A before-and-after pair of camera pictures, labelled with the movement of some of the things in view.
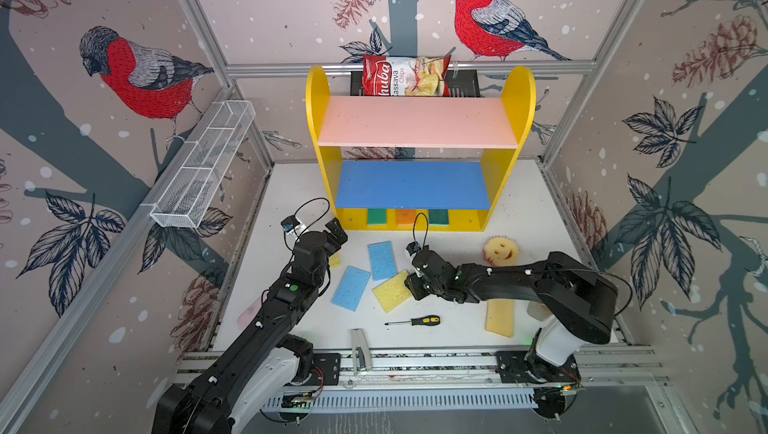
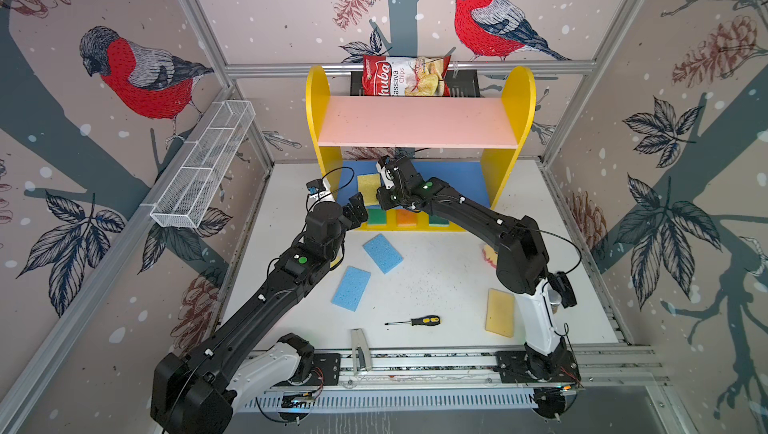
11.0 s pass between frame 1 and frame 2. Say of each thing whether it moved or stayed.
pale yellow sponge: stayed
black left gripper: moved
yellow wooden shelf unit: stayed
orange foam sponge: stayed
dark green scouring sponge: stayed
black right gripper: moved
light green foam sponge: stayed
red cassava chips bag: stayed
